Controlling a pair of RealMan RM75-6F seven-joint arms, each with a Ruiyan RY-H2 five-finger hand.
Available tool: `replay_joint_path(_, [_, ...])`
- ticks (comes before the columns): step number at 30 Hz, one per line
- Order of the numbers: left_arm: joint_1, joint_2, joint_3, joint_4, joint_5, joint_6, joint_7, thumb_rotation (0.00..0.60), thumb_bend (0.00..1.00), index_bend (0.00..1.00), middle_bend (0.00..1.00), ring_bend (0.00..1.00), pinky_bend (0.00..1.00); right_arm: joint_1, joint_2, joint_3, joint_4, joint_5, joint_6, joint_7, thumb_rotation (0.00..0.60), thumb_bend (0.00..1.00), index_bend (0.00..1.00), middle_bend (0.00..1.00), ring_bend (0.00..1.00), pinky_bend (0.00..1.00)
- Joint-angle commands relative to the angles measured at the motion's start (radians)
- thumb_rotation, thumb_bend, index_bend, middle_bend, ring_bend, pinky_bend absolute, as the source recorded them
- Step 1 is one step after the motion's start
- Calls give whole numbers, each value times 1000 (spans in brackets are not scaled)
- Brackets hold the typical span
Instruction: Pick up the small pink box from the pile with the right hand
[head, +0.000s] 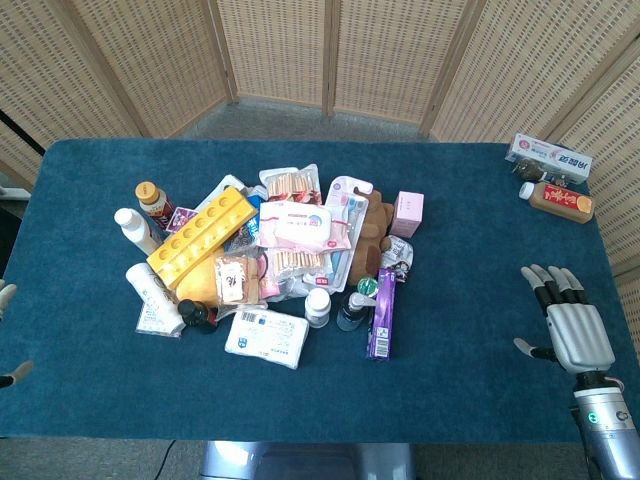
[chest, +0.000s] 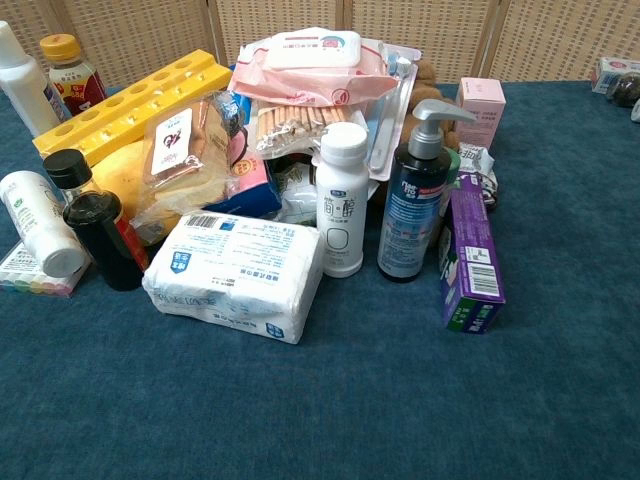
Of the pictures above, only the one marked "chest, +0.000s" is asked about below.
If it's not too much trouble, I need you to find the red label yellow cap bottle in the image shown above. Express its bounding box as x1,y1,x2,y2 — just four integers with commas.
39,33,108,118

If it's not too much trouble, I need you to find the toothbrush blister pack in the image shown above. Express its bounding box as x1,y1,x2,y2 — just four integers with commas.
359,37,420,182

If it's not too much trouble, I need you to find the white green printed pouch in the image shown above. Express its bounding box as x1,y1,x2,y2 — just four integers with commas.
265,154,321,229

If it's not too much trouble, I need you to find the black cap glass bottle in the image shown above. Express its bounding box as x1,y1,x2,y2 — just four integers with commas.
42,148,95,204

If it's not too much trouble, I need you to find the brown plush toy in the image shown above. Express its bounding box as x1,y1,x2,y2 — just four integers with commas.
402,58,460,151

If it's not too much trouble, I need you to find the dark round object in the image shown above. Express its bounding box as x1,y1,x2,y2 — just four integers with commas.
610,71,640,109

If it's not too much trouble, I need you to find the biscuit sticks clear bag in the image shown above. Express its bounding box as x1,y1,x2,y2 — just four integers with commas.
246,101,351,154

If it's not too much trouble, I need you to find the yellow plastic holed rack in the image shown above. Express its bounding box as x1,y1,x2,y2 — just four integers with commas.
32,48,234,168

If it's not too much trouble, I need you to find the yellow mango fruit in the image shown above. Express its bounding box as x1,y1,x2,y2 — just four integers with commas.
91,140,152,221

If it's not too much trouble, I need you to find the pink cardboard box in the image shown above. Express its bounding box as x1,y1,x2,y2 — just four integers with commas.
454,77,507,150

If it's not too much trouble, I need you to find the dark soy sauce bottle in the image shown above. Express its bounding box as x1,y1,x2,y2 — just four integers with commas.
62,189,150,292

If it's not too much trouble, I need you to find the white cylindrical bottle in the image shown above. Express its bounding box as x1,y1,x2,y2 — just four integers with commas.
0,170,89,279

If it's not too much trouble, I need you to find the crumpled white snack wrapper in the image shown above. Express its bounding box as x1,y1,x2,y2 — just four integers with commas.
457,142,499,211

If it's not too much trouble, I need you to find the pink and blue snack package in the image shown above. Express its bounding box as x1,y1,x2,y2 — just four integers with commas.
202,149,283,219

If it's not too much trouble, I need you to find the large white plastic bottle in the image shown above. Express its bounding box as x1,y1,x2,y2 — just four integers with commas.
0,20,62,138

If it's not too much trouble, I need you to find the white tissue pack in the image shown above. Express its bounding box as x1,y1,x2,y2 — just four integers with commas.
141,210,325,345

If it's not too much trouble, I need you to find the pink wet wipes pack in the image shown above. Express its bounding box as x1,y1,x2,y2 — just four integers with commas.
227,27,400,109

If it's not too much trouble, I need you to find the purple toothpaste box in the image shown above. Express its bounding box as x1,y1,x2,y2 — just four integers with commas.
438,172,507,336

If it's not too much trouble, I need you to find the woven wicker folding screen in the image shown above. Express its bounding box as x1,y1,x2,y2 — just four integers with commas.
0,0,640,91

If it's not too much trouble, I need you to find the pastel coloured flat box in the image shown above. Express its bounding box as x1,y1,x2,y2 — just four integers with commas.
0,239,92,299

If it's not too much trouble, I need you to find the dark pump dispenser bottle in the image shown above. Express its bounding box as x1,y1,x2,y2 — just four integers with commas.
377,98,478,284

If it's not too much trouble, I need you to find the blue carpet table cloth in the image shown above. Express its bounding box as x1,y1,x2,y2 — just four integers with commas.
0,79,640,480

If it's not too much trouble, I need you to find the white yogurt drink bottle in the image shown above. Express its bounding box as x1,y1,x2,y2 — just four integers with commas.
315,122,370,279

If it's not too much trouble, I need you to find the white blue small box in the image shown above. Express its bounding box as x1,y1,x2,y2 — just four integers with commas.
591,56,640,95

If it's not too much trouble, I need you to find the sliced bread clear bag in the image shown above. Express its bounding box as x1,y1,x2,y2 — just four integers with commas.
130,90,251,236

